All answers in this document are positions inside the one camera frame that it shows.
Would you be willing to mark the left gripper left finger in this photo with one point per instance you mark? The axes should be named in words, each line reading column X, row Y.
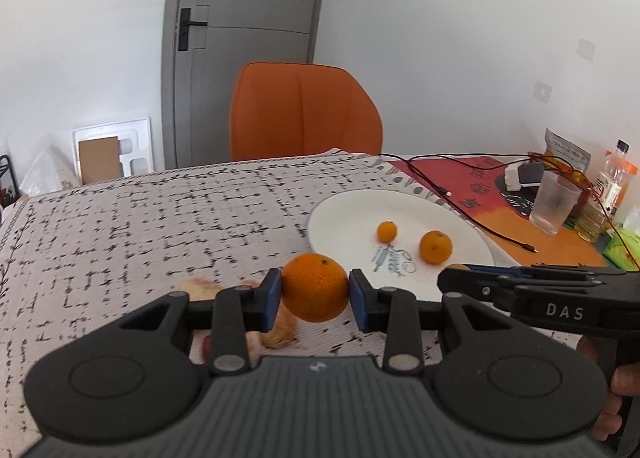
column 237, row 311

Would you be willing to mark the grey door with handle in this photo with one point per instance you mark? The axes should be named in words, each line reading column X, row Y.
column 205, row 45

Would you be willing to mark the red paper mat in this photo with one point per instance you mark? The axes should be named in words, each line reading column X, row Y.
column 473, row 186

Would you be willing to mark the oil bottle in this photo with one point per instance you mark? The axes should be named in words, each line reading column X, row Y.
column 604, row 194

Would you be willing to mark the clear plastic cup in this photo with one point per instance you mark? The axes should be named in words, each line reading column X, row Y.
column 555, row 198

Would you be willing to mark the brown cardboard piece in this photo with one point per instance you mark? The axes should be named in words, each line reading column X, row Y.
column 99, row 160

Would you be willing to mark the dark red fruit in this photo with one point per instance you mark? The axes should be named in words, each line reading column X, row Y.
column 206, row 344

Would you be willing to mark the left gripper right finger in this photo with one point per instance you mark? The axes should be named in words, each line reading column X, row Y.
column 393, row 312

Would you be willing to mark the patterned tablecloth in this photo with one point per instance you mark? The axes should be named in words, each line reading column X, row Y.
column 73, row 261

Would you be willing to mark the person's right hand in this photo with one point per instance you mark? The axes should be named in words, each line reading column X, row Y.
column 624, row 384

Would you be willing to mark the small peeled pomelo piece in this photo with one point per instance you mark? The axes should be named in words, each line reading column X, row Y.
column 200, row 289

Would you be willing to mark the orange chair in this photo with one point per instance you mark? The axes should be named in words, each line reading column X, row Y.
column 282, row 109

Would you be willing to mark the snack bag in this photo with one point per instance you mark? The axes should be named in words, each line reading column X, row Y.
column 562, row 154

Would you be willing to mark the large peeled pomelo piece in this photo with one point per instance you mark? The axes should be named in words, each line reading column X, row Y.
column 282, row 334

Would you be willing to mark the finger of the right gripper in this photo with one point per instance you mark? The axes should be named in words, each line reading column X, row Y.
column 561, row 272
column 489, row 284

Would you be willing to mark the white foam packaging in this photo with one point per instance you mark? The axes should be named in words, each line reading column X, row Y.
column 135, row 144

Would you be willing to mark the small mandarin orange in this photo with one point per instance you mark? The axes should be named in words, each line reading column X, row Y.
column 386, row 232

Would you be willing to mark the white charger block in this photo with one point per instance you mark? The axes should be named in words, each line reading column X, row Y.
column 511, row 177

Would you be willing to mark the white ceramic plate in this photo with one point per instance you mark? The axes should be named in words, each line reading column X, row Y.
column 343, row 227

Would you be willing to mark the large orange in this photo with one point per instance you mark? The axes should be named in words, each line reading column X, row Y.
column 314, row 287

